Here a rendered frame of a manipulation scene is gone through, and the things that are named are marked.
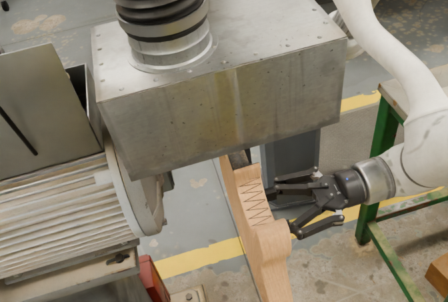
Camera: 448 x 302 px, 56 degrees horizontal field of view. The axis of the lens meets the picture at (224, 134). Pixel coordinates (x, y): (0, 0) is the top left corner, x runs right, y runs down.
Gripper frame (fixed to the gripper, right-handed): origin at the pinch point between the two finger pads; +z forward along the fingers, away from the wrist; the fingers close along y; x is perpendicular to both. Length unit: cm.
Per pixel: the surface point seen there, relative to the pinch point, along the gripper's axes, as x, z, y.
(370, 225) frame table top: -91, -53, 29
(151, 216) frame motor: 17.5, 19.5, -3.6
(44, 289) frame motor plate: 3.7, 42.8, -3.2
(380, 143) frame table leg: -42, -52, 35
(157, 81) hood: 44.2, 12.1, -3.6
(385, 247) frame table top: -90, -54, 18
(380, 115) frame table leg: -32, -53, 39
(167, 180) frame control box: -14.2, 18.4, 25.5
